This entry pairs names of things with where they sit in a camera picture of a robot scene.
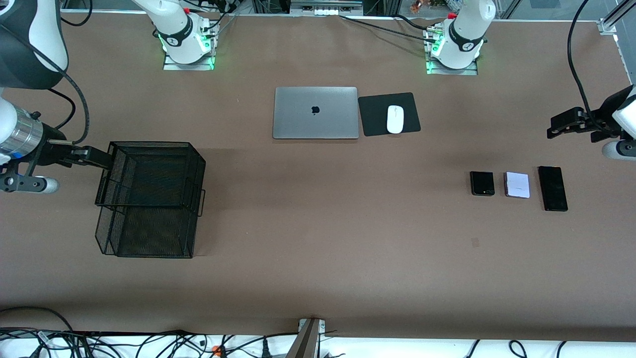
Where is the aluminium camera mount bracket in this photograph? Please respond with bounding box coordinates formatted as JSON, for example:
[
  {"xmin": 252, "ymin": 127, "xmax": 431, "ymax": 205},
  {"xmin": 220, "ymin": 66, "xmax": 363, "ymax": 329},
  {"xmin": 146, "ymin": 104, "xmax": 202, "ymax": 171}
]
[{"xmin": 286, "ymin": 318, "xmax": 326, "ymax": 358}]

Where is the black arched floor cable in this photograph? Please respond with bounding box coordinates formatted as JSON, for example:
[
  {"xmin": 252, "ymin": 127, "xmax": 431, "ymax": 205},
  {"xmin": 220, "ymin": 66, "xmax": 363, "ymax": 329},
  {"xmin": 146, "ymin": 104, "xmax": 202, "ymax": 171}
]
[{"xmin": 0, "ymin": 306, "xmax": 75, "ymax": 333}]

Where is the long black smartphone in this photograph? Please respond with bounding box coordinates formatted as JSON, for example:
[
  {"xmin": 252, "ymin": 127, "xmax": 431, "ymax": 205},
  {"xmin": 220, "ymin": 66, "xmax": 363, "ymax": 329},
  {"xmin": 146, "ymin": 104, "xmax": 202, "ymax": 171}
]
[{"xmin": 538, "ymin": 166, "xmax": 569, "ymax": 212}]

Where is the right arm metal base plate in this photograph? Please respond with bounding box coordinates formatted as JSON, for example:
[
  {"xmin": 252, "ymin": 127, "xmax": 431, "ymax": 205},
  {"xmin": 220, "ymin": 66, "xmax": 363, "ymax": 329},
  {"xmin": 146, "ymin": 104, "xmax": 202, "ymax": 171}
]
[{"xmin": 163, "ymin": 49, "xmax": 215, "ymax": 71}]

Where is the small black flip phone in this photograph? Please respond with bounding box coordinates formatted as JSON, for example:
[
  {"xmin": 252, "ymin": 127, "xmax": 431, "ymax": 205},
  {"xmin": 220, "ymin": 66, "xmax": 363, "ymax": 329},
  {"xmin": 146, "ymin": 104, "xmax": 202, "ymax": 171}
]
[{"xmin": 470, "ymin": 171, "xmax": 495, "ymax": 197}]

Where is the arm black wrist cable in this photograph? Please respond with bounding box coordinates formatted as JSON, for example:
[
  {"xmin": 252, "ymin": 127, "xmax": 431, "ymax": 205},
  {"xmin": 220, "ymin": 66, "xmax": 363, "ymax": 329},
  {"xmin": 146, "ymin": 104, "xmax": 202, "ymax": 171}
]
[
  {"xmin": 567, "ymin": 0, "xmax": 611, "ymax": 136},
  {"xmin": 0, "ymin": 22, "xmax": 91, "ymax": 150}
]

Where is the silver closed laptop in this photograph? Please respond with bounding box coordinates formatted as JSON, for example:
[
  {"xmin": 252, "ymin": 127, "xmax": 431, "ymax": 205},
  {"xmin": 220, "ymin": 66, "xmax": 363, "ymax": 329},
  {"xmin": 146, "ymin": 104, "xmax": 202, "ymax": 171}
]
[{"xmin": 272, "ymin": 87, "xmax": 359, "ymax": 140}]

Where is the black mouse pad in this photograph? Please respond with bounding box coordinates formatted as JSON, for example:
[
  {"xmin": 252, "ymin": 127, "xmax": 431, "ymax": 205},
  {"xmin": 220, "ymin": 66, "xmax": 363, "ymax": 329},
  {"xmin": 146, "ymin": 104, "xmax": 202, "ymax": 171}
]
[{"xmin": 358, "ymin": 92, "xmax": 422, "ymax": 137}]

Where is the white power strip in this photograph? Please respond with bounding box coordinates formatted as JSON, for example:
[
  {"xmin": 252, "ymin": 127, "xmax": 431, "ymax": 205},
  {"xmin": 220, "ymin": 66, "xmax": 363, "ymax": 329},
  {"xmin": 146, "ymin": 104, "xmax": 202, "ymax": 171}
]
[{"xmin": 291, "ymin": 0, "xmax": 363, "ymax": 15}]

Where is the black cable on table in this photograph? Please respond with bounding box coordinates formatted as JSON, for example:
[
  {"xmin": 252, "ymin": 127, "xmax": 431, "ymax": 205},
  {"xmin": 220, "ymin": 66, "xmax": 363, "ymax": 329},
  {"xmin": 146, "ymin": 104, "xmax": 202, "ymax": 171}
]
[{"xmin": 339, "ymin": 15, "xmax": 434, "ymax": 40}]

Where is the aluminium frame corner profile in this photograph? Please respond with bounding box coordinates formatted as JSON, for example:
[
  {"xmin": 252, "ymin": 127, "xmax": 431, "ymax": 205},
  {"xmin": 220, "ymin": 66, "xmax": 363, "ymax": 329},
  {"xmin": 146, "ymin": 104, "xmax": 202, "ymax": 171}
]
[{"xmin": 598, "ymin": 0, "xmax": 636, "ymax": 35}]

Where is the black mesh two-tier tray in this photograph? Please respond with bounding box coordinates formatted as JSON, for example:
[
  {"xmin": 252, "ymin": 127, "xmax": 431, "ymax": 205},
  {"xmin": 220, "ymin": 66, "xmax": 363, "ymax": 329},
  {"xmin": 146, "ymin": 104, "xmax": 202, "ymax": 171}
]
[{"xmin": 94, "ymin": 141, "xmax": 207, "ymax": 259}]

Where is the white computer mouse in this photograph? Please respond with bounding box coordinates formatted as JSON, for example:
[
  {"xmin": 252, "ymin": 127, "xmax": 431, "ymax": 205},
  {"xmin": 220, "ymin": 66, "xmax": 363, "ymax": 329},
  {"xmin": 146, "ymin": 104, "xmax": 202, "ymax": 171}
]
[{"xmin": 387, "ymin": 105, "xmax": 404, "ymax": 134}]

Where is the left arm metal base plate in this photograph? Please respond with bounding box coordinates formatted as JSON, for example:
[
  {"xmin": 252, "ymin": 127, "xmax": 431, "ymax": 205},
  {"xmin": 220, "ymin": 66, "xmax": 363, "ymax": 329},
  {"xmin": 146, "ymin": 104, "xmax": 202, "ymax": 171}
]
[{"xmin": 426, "ymin": 56, "xmax": 478, "ymax": 76}]

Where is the right arm black wrist cable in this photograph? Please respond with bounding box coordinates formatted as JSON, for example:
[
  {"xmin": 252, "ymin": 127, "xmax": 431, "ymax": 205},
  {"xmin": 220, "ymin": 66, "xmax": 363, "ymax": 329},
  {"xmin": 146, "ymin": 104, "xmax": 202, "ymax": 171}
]
[{"xmin": 0, "ymin": 22, "xmax": 91, "ymax": 150}]

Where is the left arm black wrist cable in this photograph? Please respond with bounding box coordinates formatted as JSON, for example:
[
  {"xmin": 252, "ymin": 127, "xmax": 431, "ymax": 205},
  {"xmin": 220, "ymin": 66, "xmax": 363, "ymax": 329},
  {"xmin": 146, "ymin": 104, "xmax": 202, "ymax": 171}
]
[{"xmin": 567, "ymin": 0, "xmax": 611, "ymax": 136}]

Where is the lavender flip phone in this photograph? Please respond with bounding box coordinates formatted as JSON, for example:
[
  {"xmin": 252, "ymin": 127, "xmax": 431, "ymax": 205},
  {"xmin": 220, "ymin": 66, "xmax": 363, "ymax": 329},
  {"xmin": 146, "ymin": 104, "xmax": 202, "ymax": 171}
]
[{"xmin": 504, "ymin": 172, "xmax": 531, "ymax": 199}]

